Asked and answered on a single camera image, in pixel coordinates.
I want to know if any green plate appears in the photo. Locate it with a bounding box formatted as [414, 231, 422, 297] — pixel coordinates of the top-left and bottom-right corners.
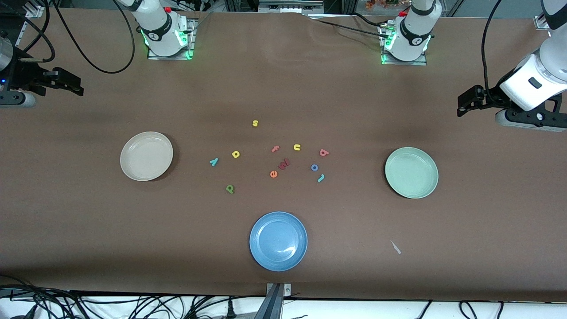
[384, 147, 439, 199]

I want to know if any beige plate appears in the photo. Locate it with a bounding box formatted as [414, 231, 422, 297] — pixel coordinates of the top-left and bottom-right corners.
[120, 131, 174, 182]

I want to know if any brown table cover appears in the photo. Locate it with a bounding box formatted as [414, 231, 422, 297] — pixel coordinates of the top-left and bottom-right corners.
[0, 8, 567, 303]

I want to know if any blue plate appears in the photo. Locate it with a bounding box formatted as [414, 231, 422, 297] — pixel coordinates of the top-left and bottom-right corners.
[249, 211, 308, 272]

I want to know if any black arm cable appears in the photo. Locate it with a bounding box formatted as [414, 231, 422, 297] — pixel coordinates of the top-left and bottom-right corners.
[482, 0, 504, 105]
[52, 0, 136, 74]

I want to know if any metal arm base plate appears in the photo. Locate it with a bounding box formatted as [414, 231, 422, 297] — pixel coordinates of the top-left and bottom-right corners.
[379, 22, 428, 66]
[147, 18, 196, 61]

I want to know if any aluminium frame rail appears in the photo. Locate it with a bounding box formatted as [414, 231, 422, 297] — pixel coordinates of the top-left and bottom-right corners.
[258, 0, 325, 14]

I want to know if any aluminium camera mount post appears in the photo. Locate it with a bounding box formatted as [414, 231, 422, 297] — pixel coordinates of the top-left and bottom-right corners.
[265, 283, 292, 319]

